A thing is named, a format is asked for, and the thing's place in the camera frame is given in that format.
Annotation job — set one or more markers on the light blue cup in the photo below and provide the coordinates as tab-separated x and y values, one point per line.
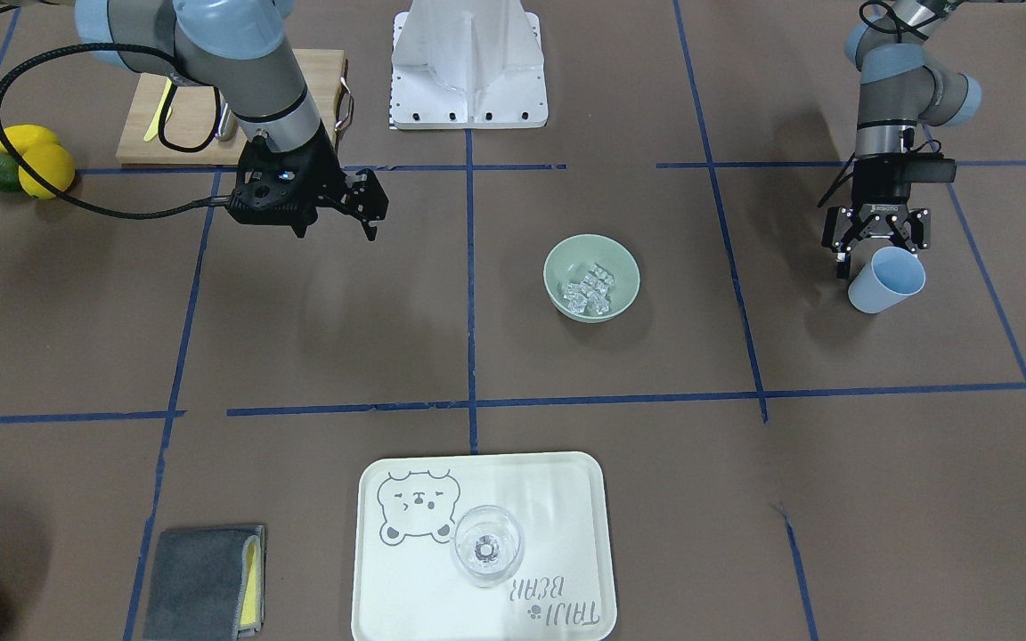
891	276

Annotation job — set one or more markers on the yellow plastic knife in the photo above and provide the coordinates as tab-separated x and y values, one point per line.
163	111

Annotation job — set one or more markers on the clear wine glass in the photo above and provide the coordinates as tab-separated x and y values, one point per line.
489	545

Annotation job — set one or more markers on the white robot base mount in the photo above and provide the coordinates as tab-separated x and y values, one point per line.
467	65

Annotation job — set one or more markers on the mint green bowl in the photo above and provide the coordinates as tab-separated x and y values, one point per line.
591	278

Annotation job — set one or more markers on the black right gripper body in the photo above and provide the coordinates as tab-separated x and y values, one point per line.
323	174

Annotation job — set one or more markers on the wooden cutting board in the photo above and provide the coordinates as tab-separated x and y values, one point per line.
194	110

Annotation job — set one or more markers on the grey folded cloth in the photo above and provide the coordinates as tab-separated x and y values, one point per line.
208	584

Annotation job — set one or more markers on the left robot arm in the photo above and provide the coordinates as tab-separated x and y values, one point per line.
901	89

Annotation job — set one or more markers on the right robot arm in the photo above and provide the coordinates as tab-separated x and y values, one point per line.
239	48

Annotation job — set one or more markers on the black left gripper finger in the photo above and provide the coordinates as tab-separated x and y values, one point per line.
843	248
906	237

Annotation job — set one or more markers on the yellow lemon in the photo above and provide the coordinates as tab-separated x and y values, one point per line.
27	137
54	163

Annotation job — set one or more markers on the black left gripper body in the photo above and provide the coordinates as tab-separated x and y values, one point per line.
880	190

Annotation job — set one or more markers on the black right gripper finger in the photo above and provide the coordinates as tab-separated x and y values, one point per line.
364	199

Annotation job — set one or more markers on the cream bear tray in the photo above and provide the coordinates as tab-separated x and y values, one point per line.
408	586

